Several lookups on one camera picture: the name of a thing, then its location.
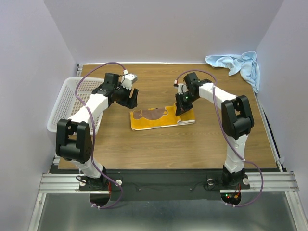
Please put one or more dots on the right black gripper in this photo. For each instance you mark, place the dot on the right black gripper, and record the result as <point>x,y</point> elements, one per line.
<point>181,108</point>

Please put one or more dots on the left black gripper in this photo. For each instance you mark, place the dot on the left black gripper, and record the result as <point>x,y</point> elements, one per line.
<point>132,102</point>

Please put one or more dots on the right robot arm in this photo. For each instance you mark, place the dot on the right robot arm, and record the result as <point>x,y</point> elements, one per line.
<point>234,117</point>

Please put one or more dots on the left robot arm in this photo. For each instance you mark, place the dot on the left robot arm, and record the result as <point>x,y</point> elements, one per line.
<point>75,135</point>

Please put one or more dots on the white plastic basket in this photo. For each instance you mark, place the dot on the white plastic basket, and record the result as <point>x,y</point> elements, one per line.
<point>66,103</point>

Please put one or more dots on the light blue towel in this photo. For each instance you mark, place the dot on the light blue towel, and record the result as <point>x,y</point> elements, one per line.
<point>245,64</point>

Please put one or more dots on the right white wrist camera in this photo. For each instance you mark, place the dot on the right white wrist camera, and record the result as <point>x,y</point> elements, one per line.
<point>181,87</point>

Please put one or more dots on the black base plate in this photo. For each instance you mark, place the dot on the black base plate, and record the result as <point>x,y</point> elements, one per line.
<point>147,185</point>

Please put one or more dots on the aluminium frame rail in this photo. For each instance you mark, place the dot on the aluminium frame rail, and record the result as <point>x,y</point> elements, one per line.
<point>273,182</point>

